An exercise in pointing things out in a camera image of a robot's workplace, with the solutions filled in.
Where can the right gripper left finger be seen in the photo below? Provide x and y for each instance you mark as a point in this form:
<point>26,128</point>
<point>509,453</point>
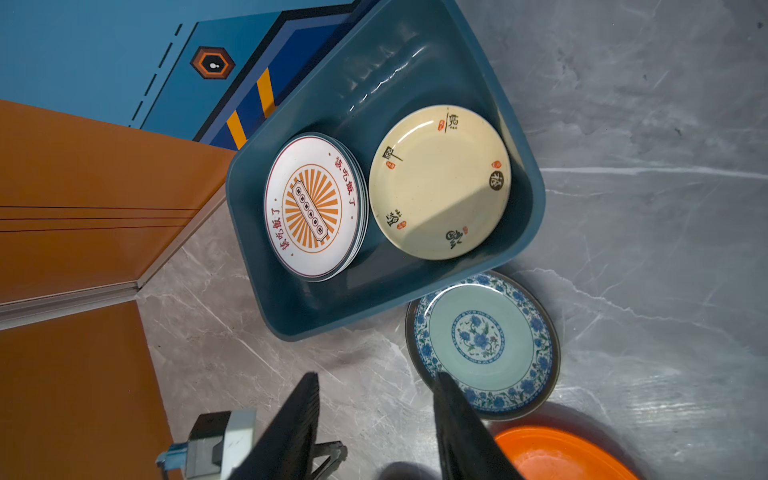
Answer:
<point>288,448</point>

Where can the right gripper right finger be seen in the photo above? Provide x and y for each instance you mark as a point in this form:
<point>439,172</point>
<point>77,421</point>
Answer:
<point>467,450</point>

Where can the orange plate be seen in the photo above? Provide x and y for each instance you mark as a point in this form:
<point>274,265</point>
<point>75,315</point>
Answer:
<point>547,453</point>

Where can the teal patterned plate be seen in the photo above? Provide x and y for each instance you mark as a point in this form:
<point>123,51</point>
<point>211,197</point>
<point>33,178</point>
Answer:
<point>493,337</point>

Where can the sunburst plate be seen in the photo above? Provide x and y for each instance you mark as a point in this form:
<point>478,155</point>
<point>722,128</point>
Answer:
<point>316,207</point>

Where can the cream yellow plate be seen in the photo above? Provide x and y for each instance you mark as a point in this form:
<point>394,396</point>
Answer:
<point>440,182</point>

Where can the teal plastic bin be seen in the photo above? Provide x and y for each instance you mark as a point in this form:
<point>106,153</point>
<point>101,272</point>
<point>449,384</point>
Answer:
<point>401,56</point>

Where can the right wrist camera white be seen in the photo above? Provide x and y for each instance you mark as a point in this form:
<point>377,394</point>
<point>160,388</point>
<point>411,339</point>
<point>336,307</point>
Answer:
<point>217,444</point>

